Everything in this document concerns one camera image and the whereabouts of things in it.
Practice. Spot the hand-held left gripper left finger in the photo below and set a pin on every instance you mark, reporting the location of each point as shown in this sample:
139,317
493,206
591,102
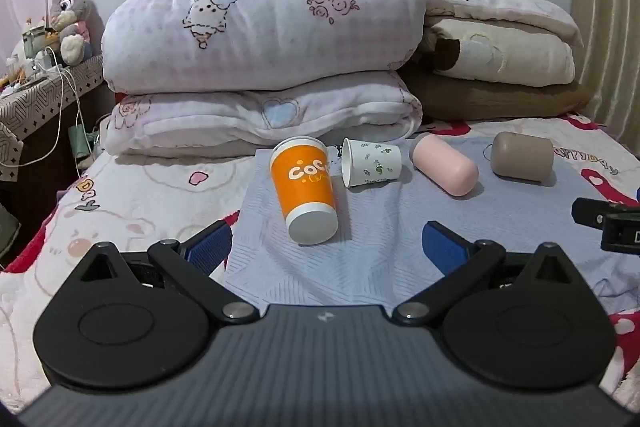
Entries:
210,249

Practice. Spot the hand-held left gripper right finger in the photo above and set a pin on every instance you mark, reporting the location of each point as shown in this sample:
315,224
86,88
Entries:
442,247

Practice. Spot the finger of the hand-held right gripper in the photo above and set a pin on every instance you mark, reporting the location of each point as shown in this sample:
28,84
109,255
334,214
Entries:
590,211

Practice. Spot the orange paper cup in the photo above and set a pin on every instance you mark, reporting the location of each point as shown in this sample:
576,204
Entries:
302,187

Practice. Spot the pink plastic cup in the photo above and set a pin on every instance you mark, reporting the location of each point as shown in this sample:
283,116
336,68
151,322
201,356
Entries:
445,164

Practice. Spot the taupe plastic cup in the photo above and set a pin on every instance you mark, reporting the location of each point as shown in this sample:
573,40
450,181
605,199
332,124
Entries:
522,155

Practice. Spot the white floral paper cup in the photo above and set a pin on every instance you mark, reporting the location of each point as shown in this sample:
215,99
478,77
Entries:
375,163

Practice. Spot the blue-grey cloth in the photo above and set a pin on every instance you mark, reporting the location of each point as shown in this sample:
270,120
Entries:
375,237

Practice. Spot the white quilt with heart print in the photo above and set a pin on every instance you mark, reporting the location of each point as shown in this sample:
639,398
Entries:
225,117

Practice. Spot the brown pillow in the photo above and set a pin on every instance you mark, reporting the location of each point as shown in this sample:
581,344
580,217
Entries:
490,102

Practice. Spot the pale green bottle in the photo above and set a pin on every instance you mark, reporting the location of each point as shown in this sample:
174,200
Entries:
79,142

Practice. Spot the cream and brown blanket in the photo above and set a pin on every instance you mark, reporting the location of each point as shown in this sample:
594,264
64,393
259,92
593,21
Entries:
520,52

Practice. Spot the thin pink white quilt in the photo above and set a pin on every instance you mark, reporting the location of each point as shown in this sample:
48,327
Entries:
505,4

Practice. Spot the nightstand with patterned cloth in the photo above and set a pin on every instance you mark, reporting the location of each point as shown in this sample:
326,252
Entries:
35,107

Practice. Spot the pink checked cartoon quilt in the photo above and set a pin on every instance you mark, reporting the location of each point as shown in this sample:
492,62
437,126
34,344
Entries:
280,32

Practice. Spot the grey pink plush bunny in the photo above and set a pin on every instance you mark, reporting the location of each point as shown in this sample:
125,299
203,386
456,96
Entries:
70,12

